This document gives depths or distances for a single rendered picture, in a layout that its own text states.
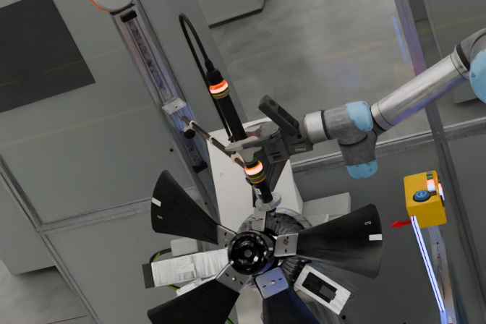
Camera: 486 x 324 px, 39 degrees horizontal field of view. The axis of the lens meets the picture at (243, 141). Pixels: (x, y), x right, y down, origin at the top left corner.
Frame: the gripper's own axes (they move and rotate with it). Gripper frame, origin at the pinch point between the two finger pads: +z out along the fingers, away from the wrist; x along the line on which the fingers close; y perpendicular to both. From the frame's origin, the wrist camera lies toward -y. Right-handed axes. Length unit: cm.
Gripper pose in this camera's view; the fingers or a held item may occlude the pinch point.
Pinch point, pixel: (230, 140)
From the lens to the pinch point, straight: 174.2
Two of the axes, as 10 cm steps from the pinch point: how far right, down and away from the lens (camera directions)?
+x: 1.5, -5.2, 8.4
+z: -9.3, 2.3, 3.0
